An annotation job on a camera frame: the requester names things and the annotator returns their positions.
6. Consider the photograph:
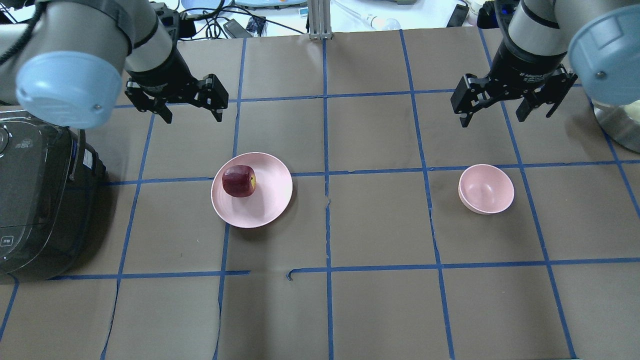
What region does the steel steamer pot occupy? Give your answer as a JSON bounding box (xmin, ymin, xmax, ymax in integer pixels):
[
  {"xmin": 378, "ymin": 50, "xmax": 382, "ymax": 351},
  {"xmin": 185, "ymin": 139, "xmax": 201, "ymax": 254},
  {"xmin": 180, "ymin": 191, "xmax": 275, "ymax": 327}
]
[{"xmin": 593, "ymin": 100, "xmax": 640, "ymax": 153}]

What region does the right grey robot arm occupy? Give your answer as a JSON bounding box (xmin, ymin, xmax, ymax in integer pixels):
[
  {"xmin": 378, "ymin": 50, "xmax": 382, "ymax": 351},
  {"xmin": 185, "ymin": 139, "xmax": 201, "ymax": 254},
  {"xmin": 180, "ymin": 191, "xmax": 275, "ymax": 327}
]
[{"xmin": 450, "ymin": 0, "xmax": 640, "ymax": 128}]

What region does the black power adapter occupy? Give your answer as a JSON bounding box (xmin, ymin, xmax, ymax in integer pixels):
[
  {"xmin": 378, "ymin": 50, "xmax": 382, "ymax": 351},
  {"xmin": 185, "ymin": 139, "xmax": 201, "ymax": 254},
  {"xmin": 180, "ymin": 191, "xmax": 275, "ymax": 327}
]
[{"xmin": 222, "ymin": 19, "xmax": 253, "ymax": 39}]

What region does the aluminium frame post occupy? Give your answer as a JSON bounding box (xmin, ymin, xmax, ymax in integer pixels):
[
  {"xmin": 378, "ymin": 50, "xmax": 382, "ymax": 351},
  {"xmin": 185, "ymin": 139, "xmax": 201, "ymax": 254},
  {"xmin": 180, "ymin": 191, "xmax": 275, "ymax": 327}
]
[{"xmin": 307, "ymin": 0, "xmax": 333, "ymax": 40}]

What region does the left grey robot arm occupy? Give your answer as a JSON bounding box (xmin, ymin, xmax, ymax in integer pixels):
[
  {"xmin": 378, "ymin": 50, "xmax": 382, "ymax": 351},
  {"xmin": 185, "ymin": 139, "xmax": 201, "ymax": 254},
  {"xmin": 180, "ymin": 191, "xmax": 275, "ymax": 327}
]
[{"xmin": 0, "ymin": 0, "xmax": 229, "ymax": 130}]

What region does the pink bowl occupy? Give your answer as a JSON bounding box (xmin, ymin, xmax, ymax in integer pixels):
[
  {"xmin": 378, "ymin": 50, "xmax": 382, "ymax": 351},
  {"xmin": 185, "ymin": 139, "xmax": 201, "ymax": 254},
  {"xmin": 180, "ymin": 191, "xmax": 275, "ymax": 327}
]
[{"xmin": 457, "ymin": 164, "xmax": 515, "ymax": 215}]

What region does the light bulb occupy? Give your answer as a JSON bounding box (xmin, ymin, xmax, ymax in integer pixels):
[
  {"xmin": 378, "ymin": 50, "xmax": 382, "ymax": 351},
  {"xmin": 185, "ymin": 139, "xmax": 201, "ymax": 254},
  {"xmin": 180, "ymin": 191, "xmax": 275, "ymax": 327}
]
[{"xmin": 365, "ymin": 14, "xmax": 402, "ymax": 31}]

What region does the pink round plate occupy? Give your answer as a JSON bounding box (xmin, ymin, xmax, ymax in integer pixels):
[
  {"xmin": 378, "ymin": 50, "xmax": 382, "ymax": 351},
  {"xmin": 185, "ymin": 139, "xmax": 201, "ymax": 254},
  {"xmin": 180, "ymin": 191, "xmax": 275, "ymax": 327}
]
[{"xmin": 210, "ymin": 152, "xmax": 293, "ymax": 229}]

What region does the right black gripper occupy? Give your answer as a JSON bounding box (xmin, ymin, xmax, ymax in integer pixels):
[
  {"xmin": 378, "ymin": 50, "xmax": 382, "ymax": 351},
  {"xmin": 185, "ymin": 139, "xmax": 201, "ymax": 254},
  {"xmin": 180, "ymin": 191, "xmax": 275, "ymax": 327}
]
[{"xmin": 450, "ymin": 39, "xmax": 578, "ymax": 128}]

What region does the red apple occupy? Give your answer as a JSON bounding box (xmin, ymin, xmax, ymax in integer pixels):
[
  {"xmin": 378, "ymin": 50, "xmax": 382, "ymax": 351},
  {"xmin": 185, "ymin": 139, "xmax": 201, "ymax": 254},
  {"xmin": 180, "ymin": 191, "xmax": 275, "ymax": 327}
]
[{"xmin": 222, "ymin": 165, "xmax": 258, "ymax": 198}]

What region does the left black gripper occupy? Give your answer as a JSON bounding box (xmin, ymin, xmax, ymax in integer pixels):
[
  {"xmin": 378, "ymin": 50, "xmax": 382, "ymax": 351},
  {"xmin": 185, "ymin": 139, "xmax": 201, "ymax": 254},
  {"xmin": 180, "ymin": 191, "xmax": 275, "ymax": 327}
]
[{"xmin": 125, "ymin": 47, "xmax": 229, "ymax": 125}]

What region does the light blue plate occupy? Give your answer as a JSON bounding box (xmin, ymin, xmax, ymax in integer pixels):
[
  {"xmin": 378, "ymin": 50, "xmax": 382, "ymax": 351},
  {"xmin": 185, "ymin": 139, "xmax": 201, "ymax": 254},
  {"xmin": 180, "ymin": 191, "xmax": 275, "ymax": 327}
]
[{"xmin": 180, "ymin": 0, "xmax": 235, "ymax": 16}]

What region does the dark grey rice cooker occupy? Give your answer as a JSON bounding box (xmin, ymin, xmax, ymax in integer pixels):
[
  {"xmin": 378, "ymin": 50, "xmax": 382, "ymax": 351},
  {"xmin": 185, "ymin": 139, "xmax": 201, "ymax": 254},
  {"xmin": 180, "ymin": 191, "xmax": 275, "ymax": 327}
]
[{"xmin": 0, "ymin": 110, "xmax": 106, "ymax": 285}]

